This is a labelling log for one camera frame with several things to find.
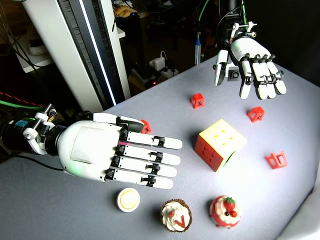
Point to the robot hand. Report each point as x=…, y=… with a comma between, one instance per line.
x=246, y=48
x=85, y=147

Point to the colourful puzzle cube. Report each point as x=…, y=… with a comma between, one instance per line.
x=220, y=143

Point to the pink round disc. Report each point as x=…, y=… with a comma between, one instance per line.
x=124, y=143

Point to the silver and blue dongle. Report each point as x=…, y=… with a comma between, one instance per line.
x=198, y=53

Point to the red toy stool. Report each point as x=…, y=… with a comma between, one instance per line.
x=197, y=100
x=276, y=160
x=256, y=114
x=146, y=127

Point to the grey table cloth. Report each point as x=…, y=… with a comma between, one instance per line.
x=75, y=212

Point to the white button with yellow top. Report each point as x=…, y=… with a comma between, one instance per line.
x=128, y=199

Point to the white power strip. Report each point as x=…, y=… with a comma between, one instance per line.
x=172, y=72

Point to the white power adapter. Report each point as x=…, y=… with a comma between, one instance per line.
x=158, y=63

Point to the black box with red light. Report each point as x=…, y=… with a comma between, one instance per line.
x=145, y=78

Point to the white robot body column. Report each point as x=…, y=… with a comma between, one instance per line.
x=65, y=50

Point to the toy cupcake with brown wrapper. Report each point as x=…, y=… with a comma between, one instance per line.
x=176, y=215

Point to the black tower speaker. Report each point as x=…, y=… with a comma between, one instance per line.
x=131, y=37

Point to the toy strawberry cake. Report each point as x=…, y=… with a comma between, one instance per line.
x=225, y=212

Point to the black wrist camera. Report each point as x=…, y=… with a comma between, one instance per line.
x=234, y=74

